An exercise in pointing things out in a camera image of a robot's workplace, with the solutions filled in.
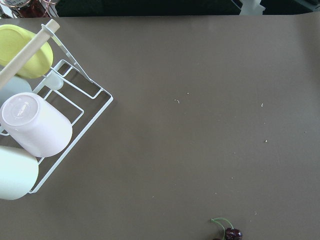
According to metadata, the dark red cherry pair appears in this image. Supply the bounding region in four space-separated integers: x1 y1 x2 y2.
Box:
210 217 243 240

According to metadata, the pink plastic cup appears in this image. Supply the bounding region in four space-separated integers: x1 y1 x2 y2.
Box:
0 92 73 158

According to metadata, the grey-blue plastic cup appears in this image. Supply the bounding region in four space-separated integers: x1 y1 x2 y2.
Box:
0 76 32 106

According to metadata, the yellow plastic cup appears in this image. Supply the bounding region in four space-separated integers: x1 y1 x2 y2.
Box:
0 24 54 79

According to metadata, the white wire cup rack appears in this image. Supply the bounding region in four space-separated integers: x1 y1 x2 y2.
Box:
0 24 114 195

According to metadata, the wooden rack handle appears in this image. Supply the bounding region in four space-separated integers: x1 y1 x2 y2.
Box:
0 18 60 89

